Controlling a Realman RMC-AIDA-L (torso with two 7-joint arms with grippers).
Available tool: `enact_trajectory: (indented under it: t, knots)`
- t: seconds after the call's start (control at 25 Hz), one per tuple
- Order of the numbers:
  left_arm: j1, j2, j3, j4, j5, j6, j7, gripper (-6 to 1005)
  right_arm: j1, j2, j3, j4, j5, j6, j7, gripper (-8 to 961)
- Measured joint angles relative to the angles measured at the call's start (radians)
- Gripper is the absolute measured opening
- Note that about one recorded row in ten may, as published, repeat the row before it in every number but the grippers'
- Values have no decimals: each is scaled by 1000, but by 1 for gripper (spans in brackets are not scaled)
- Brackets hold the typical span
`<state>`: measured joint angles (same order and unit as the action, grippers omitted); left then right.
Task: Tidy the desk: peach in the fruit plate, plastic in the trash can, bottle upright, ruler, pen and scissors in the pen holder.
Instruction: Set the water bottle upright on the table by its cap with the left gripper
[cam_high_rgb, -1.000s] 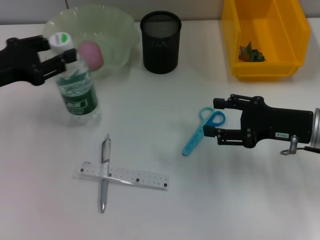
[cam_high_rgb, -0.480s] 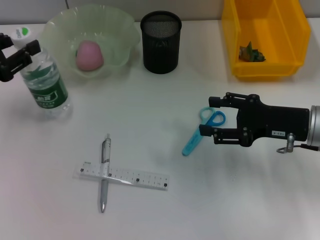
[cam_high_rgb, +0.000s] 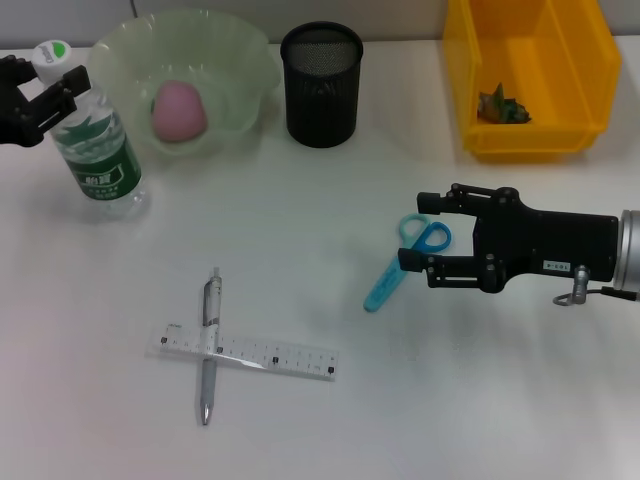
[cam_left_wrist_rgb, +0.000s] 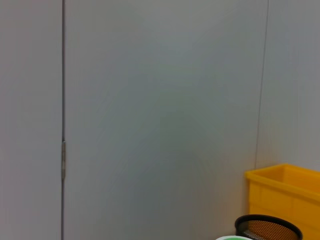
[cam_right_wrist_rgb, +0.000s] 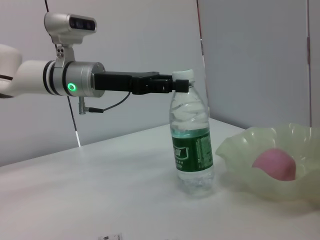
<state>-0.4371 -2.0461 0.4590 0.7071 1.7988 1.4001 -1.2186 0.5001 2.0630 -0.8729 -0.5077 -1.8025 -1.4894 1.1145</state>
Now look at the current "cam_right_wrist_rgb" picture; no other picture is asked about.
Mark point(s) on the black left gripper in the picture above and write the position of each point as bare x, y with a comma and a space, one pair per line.
120, 82

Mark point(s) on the clear bottle with green label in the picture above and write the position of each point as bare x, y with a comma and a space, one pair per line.
192, 150

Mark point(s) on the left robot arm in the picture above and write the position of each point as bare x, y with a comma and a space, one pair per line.
30, 77

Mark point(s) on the transparent plastic ruler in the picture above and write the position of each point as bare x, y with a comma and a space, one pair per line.
110, 237

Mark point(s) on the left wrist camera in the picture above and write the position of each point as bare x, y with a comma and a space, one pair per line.
65, 27

